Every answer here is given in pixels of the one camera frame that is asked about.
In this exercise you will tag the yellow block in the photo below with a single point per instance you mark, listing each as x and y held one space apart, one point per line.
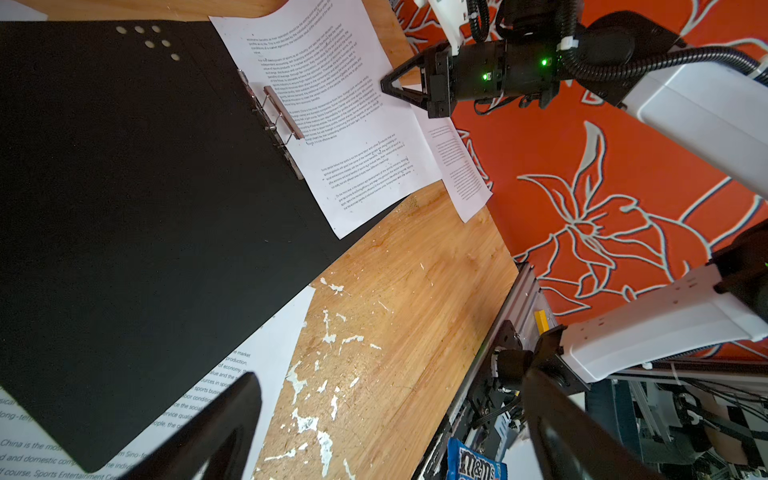
542 321

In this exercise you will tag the metal folder clip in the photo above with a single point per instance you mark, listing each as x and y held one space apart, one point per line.
276 120

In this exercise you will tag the blue folder black inside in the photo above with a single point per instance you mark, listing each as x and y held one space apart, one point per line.
149 225

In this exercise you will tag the printed paper sheet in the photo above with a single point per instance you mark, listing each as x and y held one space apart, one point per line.
361 150
460 175
28 452
13 11

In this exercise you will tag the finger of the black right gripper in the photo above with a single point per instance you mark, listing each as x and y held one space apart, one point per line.
419 81

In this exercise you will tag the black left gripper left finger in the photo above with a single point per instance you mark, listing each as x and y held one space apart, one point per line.
215 443

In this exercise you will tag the blue candy bag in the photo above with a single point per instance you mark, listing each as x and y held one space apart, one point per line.
465 464

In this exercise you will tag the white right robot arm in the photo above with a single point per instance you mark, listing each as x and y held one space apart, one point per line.
605 209

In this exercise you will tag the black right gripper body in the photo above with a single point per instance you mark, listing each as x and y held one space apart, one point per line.
483 72

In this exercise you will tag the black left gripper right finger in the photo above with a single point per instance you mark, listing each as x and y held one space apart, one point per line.
568 444

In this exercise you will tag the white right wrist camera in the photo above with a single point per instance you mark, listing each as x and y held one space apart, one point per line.
451 16

